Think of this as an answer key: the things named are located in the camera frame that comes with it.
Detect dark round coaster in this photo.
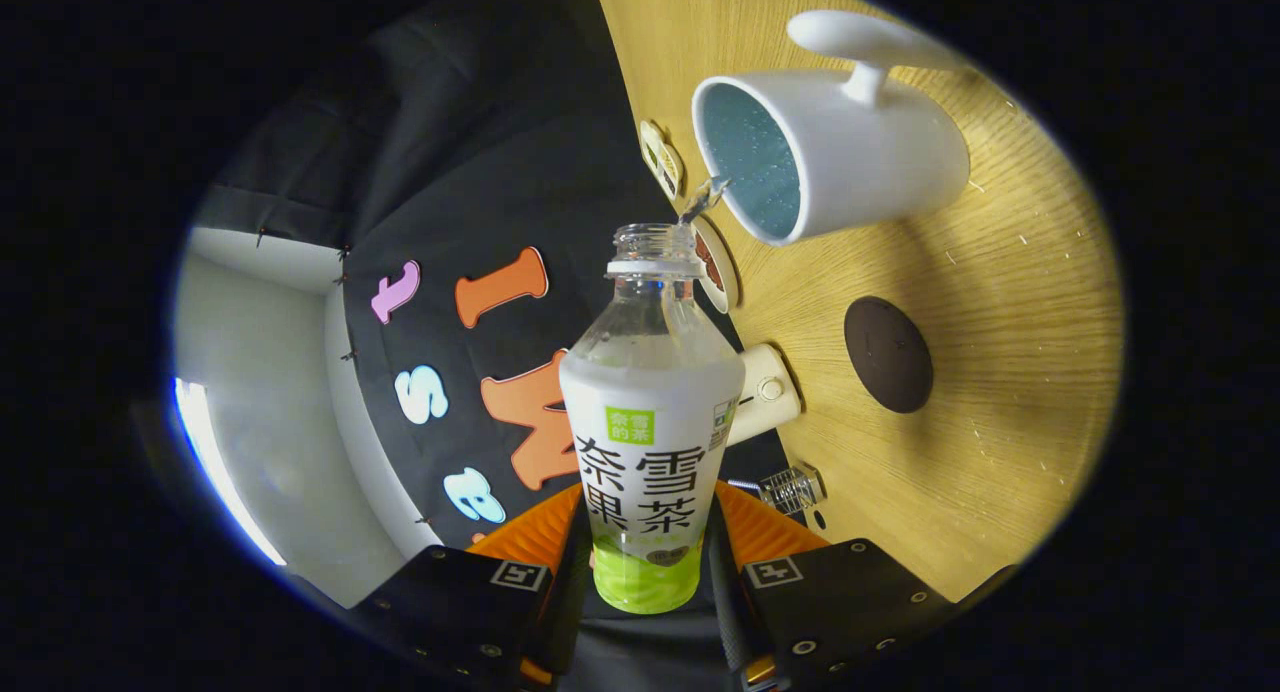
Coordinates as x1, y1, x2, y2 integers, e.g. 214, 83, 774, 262
844, 295, 934, 414

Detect white divided dish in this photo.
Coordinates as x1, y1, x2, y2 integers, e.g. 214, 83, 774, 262
639, 120, 686, 201

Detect white cup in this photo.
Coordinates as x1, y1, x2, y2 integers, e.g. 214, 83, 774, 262
692, 10, 971, 248

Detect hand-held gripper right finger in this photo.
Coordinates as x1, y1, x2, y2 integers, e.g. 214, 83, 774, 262
712, 479, 956, 692

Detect wooden table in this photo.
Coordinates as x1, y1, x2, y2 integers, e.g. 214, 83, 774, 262
590, 0, 1126, 603

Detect white plate with red food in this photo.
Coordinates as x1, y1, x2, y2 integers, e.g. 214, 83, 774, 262
693, 215, 741, 314

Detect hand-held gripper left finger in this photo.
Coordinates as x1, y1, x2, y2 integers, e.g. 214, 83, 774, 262
355, 482, 591, 692

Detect white toaster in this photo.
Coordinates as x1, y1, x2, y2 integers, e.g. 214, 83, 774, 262
725, 344, 803, 446

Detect black backdrop cloth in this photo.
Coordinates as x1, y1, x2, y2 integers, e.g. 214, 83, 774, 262
195, 0, 801, 558

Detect metal wire utensil holder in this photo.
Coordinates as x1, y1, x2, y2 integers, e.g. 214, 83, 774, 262
757, 464, 827, 515

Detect juice bottle white green label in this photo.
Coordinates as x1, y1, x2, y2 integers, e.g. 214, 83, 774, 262
558, 222, 746, 615

